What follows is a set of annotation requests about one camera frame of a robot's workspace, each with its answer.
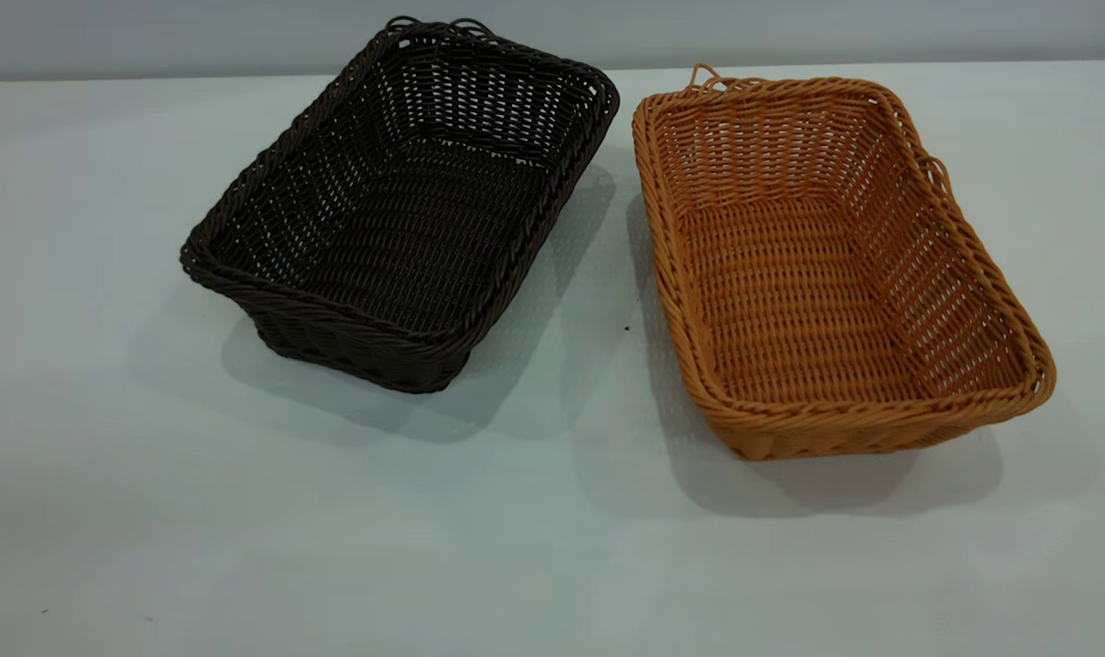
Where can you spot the black woven wicker basket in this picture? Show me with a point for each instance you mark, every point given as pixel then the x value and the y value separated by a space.
pixel 406 228

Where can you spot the orange woven wicker basket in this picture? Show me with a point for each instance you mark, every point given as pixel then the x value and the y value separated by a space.
pixel 789 292

